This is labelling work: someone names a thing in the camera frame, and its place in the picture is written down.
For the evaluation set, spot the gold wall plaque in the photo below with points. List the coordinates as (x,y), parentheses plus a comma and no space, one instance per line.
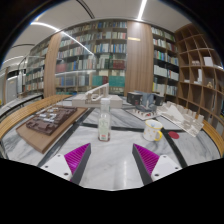
(134,39)

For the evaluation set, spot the narrow bookshelf full of books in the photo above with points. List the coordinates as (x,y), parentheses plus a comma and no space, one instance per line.
(163,56)

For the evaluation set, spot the white ramp architectural model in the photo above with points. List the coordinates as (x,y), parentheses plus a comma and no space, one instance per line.
(100,101)

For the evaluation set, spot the wide bookshelf full of books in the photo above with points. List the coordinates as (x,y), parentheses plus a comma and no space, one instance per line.
(100,50)

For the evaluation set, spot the ceiling light strips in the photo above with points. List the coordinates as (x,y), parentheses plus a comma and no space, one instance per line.
(142,10)

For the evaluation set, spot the bookshelf behind glass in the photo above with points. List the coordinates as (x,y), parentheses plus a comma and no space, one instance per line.
(35,76)

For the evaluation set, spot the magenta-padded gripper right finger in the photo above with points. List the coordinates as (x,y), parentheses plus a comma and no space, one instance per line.
(165,165)

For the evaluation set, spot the brown model on wooden board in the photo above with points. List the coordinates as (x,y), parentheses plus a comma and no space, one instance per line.
(50,121)

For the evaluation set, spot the wooden cubby shelf unit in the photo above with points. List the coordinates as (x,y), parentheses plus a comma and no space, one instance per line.
(193,76)

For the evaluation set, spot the dark grey building model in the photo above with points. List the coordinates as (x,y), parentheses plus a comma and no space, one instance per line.
(143,98)

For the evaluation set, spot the flat round red coaster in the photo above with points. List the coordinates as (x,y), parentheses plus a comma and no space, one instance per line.
(173,135)

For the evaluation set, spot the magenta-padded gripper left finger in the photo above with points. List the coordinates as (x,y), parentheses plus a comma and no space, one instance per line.
(57,164)

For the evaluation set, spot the clear plastic drink bottle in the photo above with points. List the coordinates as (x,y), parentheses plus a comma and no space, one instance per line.
(104,123)

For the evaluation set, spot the curved wooden slatted bench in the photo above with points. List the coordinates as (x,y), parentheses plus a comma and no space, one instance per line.
(20,115)

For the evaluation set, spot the white city block model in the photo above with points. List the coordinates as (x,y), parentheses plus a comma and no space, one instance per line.
(180,116)

